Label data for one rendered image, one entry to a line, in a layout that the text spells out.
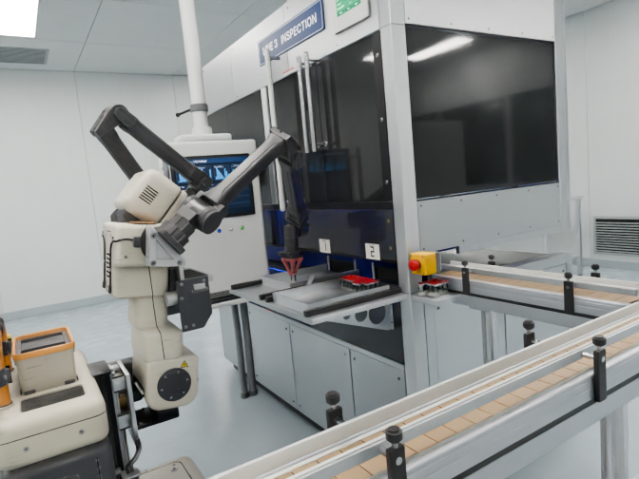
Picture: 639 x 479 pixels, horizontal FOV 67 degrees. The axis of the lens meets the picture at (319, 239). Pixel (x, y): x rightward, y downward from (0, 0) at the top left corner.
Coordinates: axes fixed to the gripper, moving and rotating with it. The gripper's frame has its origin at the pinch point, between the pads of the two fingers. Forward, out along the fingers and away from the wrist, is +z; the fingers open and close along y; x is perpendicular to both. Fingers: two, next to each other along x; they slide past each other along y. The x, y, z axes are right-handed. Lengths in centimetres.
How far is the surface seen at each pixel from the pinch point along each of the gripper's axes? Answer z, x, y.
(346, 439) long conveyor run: 4, -97, -86
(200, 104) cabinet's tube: -78, 62, 3
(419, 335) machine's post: 20, -52, 12
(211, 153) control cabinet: -53, 57, 4
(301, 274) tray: 4.5, 14.8, 20.5
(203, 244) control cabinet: -9, 59, -2
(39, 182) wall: -59, 510, 76
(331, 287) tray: 5.0, -16.3, 5.1
